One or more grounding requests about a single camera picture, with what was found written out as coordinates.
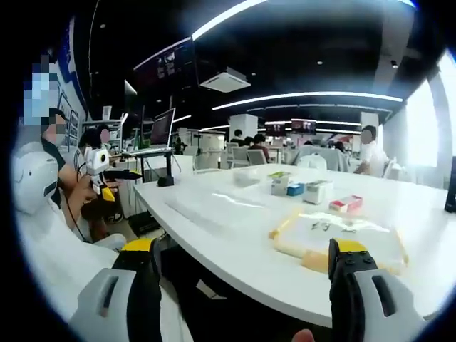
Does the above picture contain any hanging dark screen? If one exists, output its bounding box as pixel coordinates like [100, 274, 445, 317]
[133, 36, 200, 94]

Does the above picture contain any white worn chest device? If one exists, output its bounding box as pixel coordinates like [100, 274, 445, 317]
[13, 141, 60, 215]

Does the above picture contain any clear plastic container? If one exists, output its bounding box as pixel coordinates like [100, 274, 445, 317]
[232, 167, 261, 187]

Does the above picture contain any ceiling air conditioner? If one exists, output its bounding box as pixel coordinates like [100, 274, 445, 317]
[198, 66, 252, 94]

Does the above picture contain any silver laptop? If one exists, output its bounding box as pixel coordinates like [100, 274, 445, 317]
[149, 108, 177, 149]

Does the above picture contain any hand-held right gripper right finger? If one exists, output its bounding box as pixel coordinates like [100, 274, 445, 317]
[327, 237, 428, 342]

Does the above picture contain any white mesh chair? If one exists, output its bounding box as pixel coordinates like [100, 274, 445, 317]
[245, 148, 271, 167]

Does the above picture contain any long ceiling light strip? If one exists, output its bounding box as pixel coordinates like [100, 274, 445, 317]
[191, 0, 269, 41]
[211, 91, 404, 112]

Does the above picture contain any person's white clothing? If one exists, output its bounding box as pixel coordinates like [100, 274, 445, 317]
[13, 137, 194, 342]

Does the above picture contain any black device cable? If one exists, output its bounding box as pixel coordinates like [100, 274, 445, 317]
[56, 177, 88, 242]

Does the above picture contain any black laptop stand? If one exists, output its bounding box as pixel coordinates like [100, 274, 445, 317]
[120, 147, 176, 188]

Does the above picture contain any wooden-framed clear tray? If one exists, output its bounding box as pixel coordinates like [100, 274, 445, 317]
[268, 207, 411, 276]

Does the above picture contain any red white medicine box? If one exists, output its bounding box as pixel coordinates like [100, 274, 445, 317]
[328, 195, 364, 214]

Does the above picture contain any black floor box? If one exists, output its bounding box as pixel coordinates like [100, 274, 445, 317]
[127, 211, 162, 237]

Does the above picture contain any black device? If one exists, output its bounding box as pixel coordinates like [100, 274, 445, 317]
[442, 155, 456, 214]

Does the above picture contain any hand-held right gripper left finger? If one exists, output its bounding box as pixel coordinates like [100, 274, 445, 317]
[68, 237, 164, 342]

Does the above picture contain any person's left hand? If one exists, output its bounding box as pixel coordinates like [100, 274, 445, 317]
[73, 176, 98, 208]

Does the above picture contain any white blue medicine box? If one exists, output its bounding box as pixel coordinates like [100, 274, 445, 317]
[271, 176, 290, 197]

